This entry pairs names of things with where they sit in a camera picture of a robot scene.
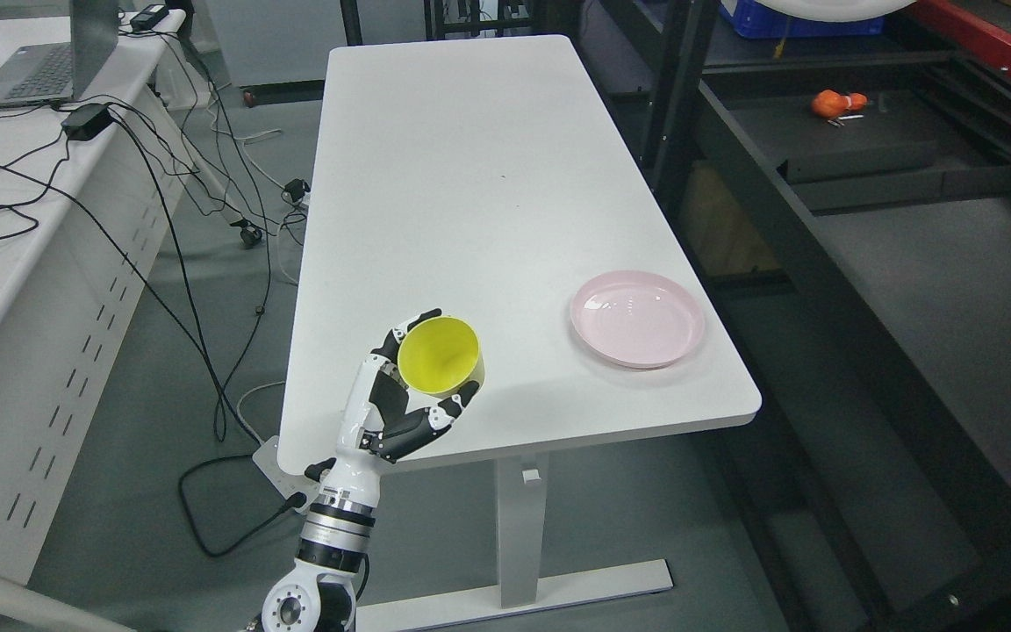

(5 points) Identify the orange toy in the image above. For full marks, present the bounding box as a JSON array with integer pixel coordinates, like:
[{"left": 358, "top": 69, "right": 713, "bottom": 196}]
[{"left": 810, "top": 90, "right": 868, "bottom": 119}]

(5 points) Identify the white perforated office desk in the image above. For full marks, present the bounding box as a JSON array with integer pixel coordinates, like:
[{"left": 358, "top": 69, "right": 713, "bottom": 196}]
[{"left": 0, "top": 11, "right": 183, "bottom": 631}]

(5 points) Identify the red metal beam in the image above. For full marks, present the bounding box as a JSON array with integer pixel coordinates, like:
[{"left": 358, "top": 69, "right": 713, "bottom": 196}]
[{"left": 901, "top": 1, "right": 1011, "bottom": 83}]

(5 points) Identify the white standing desk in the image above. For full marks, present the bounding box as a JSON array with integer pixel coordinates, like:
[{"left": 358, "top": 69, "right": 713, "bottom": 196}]
[{"left": 277, "top": 35, "right": 765, "bottom": 631}]

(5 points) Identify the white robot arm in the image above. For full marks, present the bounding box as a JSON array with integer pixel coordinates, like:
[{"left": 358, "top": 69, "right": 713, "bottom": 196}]
[{"left": 245, "top": 496, "right": 376, "bottom": 631}]

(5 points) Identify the pink plastic plate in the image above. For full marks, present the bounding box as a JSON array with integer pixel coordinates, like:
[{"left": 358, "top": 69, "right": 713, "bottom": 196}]
[{"left": 569, "top": 269, "right": 706, "bottom": 370}]

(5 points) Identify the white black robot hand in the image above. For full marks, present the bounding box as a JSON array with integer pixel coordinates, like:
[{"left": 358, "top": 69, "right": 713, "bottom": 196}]
[{"left": 314, "top": 308, "right": 483, "bottom": 509}]

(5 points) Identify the yellow plastic cup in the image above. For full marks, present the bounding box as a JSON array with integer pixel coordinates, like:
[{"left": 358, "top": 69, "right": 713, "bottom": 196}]
[{"left": 397, "top": 317, "right": 485, "bottom": 399}]

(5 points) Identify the white power strip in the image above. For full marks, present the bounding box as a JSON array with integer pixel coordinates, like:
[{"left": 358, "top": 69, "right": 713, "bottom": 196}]
[{"left": 252, "top": 436, "right": 331, "bottom": 514}]

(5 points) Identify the black power adapter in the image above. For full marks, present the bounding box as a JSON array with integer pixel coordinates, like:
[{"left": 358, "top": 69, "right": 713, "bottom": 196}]
[{"left": 61, "top": 103, "right": 113, "bottom": 141}]

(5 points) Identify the blue plastic crate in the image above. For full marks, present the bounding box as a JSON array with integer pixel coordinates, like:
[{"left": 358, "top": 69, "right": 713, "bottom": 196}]
[{"left": 719, "top": 1, "right": 886, "bottom": 40}]

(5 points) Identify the grey laptop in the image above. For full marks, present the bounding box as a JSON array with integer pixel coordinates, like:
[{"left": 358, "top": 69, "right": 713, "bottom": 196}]
[{"left": 0, "top": 1, "right": 120, "bottom": 109}]

